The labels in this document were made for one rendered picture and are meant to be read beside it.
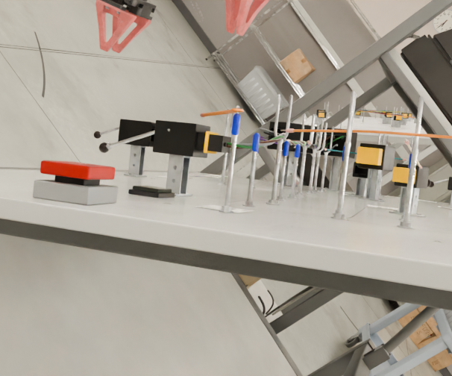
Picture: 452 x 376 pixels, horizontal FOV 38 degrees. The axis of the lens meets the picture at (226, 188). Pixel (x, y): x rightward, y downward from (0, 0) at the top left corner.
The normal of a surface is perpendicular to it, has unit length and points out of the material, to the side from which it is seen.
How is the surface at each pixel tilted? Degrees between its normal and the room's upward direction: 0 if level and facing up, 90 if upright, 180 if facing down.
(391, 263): 90
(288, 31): 90
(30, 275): 0
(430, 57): 90
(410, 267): 90
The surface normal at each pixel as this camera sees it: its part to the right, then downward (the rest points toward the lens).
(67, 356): 0.78, -0.56
